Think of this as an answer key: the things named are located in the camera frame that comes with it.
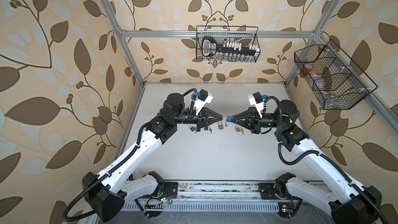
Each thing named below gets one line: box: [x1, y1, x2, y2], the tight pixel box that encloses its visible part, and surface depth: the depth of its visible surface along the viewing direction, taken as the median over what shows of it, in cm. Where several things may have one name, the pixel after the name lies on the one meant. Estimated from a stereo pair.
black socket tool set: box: [201, 36, 261, 58], surface depth 85 cm
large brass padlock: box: [217, 120, 224, 130], surface depth 98 cm
